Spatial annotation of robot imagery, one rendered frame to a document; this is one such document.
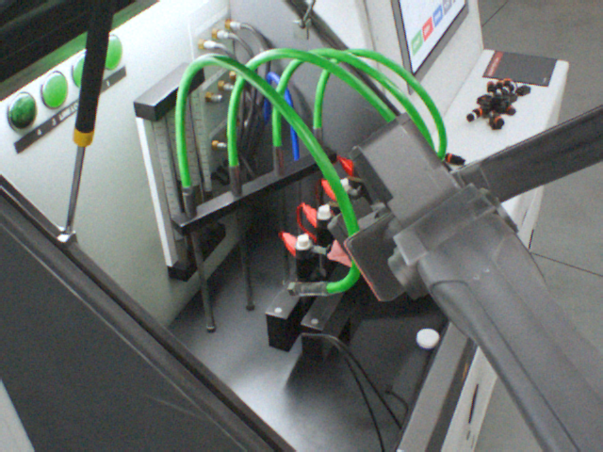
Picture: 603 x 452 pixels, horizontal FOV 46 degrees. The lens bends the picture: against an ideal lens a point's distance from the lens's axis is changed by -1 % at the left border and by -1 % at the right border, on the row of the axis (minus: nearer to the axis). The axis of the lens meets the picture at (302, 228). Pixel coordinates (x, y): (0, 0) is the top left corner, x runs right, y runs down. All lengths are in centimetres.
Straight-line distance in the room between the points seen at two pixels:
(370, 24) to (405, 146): 78
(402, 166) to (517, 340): 21
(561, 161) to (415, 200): 32
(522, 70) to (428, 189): 137
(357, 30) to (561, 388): 101
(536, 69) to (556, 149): 109
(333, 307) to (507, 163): 44
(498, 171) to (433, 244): 38
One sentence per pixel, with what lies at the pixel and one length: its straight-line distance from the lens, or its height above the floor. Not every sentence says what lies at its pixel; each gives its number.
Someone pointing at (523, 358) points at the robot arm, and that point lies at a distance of 36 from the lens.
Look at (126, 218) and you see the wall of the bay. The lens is 117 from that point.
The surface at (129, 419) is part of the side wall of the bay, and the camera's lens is 96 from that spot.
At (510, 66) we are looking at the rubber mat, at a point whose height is 98.
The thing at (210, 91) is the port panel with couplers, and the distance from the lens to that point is 130.
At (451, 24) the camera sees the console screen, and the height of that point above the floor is 114.
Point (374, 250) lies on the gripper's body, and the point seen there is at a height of 138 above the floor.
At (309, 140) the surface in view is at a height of 137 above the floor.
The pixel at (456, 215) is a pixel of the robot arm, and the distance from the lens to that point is 48.
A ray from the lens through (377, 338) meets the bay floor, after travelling 131.
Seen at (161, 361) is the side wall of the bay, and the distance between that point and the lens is 82.
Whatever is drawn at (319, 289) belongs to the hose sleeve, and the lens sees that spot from 94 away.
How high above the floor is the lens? 180
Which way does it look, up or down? 38 degrees down
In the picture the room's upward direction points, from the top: 3 degrees counter-clockwise
